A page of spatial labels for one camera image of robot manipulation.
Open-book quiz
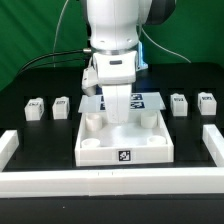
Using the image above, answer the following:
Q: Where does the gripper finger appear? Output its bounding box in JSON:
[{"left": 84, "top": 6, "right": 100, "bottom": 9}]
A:
[{"left": 102, "top": 84, "right": 132, "bottom": 124}]

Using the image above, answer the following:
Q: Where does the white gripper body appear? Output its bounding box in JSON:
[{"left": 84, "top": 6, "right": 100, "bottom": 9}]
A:
[{"left": 82, "top": 51, "right": 137, "bottom": 96}]

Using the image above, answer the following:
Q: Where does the white square table top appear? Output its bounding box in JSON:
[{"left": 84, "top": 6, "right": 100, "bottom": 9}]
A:
[{"left": 75, "top": 111, "right": 174, "bottom": 167}]

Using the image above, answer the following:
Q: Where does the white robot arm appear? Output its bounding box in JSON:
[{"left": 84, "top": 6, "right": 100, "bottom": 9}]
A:
[{"left": 80, "top": 0, "right": 176, "bottom": 124}]

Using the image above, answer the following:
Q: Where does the white sheet with tags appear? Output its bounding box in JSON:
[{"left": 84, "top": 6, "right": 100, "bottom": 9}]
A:
[{"left": 78, "top": 92, "right": 166, "bottom": 113}]

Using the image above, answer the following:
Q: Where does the white U-shaped fence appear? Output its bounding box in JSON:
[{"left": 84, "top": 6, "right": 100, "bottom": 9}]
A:
[{"left": 0, "top": 124, "right": 224, "bottom": 199}]

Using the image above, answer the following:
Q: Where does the black thick cable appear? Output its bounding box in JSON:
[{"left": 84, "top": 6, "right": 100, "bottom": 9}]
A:
[{"left": 16, "top": 48, "right": 94, "bottom": 76}]

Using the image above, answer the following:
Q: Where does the grey thin cable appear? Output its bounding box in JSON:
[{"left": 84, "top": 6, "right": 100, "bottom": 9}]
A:
[{"left": 52, "top": 0, "right": 71, "bottom": 68}]

